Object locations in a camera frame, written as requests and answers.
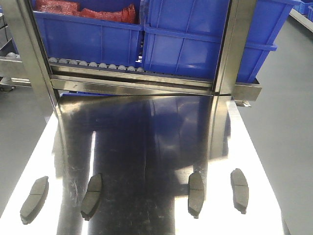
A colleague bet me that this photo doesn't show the grey brake pad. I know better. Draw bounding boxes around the grey brake pad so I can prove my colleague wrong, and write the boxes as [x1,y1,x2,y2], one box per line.
[230,168,249,214]
[20,176,49,225]
[188,172,204,219]
[81,173,103,221]

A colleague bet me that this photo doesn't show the right blue plastic bin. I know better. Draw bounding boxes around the right blue plastic bin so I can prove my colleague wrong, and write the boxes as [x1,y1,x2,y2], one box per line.
[142,0,300,83]

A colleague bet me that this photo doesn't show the blue plastic bin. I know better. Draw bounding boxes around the blue plastic bin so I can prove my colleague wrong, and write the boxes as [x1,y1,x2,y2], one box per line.
[31,0,144,67]
[142,0,300,83]

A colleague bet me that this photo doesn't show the red bubble wrap bags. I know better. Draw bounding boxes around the red bubble wrap bags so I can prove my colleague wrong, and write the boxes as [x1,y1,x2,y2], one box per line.
[35,0,136,24]

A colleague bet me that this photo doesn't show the left blue plastic bin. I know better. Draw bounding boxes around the left blue plastic bin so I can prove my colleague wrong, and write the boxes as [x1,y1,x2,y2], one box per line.
[31,0,144,67]

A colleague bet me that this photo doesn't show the stainless steel roller rack frame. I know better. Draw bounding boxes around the stainless steel roller rack frame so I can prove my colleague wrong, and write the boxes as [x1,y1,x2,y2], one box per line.
[0,0,261,119]

